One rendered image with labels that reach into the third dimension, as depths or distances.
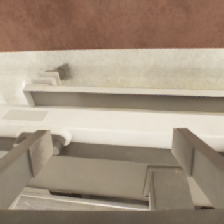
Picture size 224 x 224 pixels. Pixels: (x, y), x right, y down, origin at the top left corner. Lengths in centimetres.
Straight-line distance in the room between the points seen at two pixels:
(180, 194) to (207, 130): 13
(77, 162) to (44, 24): 99
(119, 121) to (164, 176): 13
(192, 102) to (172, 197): 63
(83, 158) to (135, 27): 88
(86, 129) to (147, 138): 12
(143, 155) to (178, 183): 8
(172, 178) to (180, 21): 92
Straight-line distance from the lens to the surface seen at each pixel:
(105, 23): 108
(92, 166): 35
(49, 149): 17
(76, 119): 35
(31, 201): 53
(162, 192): 31
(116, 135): 32
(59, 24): 116
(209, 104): 91
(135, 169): 34
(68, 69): 119
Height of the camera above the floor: 106
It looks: 51 degrees down
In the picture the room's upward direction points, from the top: 169 degrees counter-clockwise
